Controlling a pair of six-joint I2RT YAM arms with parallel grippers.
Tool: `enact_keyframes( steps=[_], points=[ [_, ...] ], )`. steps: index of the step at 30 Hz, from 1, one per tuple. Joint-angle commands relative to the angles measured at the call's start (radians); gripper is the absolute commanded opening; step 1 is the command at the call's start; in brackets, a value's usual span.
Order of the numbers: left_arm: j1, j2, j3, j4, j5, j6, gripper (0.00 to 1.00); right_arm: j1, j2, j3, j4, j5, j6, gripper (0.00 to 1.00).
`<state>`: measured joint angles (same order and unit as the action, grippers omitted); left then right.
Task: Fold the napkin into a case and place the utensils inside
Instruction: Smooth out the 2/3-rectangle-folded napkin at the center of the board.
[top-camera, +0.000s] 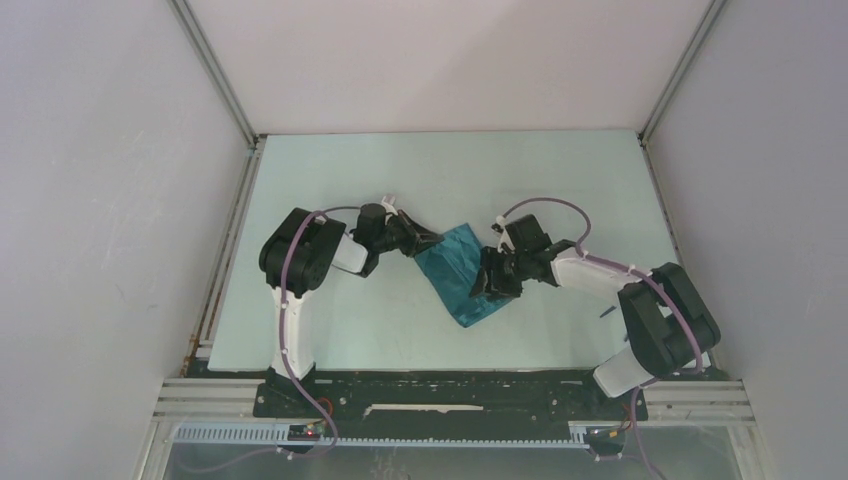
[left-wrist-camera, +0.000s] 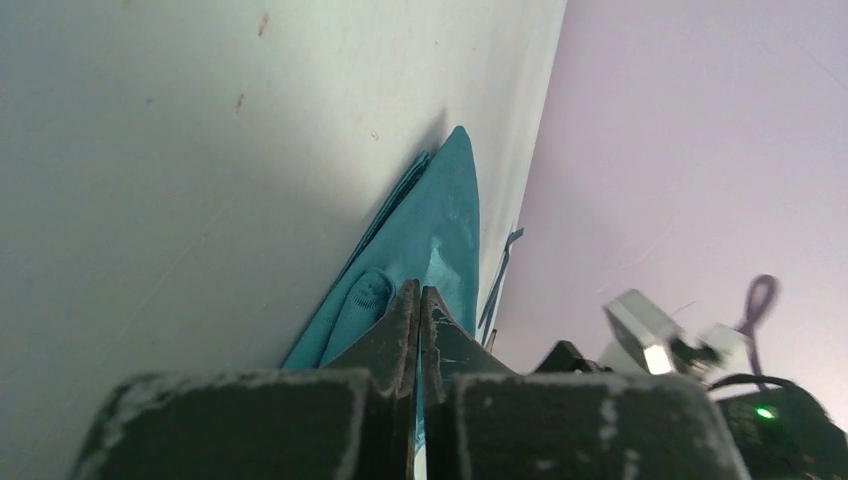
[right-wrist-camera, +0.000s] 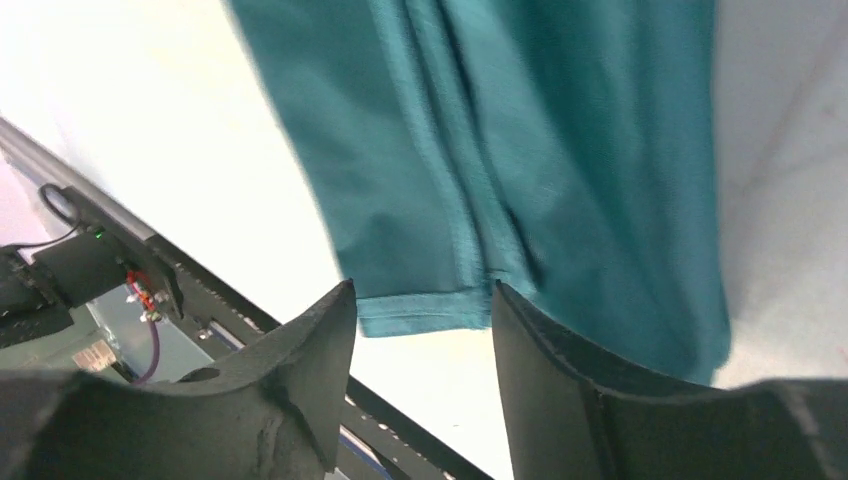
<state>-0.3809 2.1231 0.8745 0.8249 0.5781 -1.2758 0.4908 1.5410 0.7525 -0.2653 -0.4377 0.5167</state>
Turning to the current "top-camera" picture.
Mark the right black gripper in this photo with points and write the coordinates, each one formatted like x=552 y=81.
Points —
x=499 y=287

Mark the blue plastic fork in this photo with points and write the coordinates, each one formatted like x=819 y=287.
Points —
x=608 y=311

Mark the teal satin napkin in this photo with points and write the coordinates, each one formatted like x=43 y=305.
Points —
x=451 y=267

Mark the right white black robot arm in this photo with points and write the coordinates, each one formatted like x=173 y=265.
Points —
x=667 y=323

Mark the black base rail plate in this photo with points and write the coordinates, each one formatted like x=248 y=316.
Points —
x=473 y=405

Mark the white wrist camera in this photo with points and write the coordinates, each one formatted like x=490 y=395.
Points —
x=504 y=243
x=388 y=203

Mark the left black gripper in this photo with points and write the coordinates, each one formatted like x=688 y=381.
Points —
x=412 y=241

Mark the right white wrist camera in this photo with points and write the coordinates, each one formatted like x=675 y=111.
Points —
x=504 y=243

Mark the grey slotted cable duct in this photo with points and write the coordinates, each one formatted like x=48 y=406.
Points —
x=276 y=435

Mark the small black circuit board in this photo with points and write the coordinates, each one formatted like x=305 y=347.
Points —
x=303 y=433

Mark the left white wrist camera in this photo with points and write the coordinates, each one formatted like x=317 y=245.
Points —
x=388 y=203

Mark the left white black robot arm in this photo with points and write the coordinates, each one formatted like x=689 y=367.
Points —
x=302 y=250

